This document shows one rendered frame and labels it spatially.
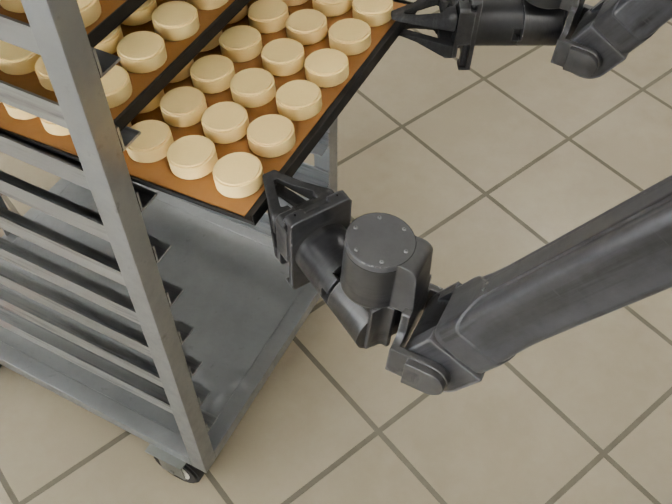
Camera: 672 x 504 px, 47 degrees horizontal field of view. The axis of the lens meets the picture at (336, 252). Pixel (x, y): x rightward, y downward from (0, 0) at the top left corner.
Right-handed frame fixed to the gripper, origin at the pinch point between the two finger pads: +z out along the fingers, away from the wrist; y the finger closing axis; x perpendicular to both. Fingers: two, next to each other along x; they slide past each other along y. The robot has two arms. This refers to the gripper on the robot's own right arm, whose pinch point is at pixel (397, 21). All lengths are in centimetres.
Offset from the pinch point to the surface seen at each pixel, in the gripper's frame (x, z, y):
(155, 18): -7.5, 27.4, -5.9
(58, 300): -12, 49, 42
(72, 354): -12, 50, 57
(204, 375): -11, 30, 67
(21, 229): -14, 48, 22
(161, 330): -27.6, 29.5, 25.4
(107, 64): -23.6, 28.9, -12.8
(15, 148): -17.0, 43.2, 4.1
